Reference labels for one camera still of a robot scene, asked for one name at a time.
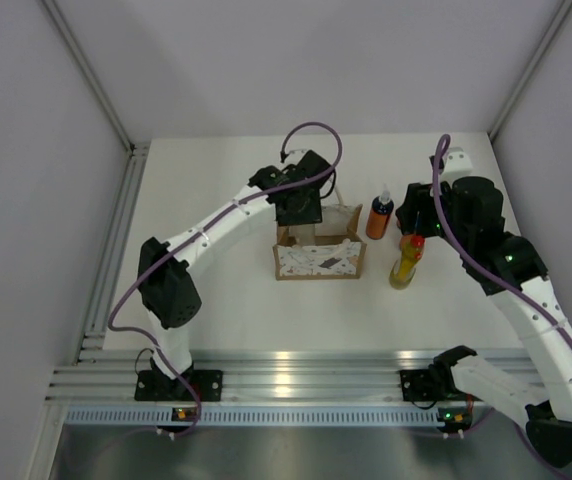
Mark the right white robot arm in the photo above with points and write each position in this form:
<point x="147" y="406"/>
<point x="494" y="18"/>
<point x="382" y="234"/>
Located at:
<point x="466" y="211"/>

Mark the burlap canvas tote bag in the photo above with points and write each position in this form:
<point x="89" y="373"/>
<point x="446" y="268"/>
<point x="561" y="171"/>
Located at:
<point x="338" y="253"/>

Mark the orange bottle light blue top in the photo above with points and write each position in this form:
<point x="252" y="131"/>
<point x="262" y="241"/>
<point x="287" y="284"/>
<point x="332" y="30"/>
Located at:
<point x="404" y="240"/>

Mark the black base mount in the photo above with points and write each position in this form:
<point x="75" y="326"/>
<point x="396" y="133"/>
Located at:
<point x="154" y="386"/>
<point x="418" y="386"/>

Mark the clear bottle grey cap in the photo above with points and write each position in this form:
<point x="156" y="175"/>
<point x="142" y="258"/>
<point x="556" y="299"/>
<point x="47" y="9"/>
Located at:
<point x="302" y="235"/>

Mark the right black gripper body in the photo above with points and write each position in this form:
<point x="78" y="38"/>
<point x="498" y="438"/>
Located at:
<point x="421" y="199"/>

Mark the slotted grey cable duct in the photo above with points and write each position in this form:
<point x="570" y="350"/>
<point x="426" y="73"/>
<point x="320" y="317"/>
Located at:
<point x="167" y="416"/>

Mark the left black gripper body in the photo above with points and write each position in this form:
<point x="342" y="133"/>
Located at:
<point x="308" y="213"/>

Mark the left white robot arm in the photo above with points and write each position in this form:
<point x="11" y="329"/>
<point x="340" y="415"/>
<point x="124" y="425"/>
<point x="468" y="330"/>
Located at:
<point x="169" y="294"/>

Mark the yellow bottle red cap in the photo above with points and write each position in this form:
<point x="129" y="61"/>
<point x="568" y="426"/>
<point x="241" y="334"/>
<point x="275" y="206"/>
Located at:
<point x="404" y="268"/>

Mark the orange bottle dark blue top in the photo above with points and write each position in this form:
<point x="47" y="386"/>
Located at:
<point x="380" y="213"/>

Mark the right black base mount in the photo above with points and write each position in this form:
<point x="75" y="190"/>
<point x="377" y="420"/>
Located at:
<point x="418" y="386"/>

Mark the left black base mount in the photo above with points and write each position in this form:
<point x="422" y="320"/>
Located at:
<point x="154" y="386"/>

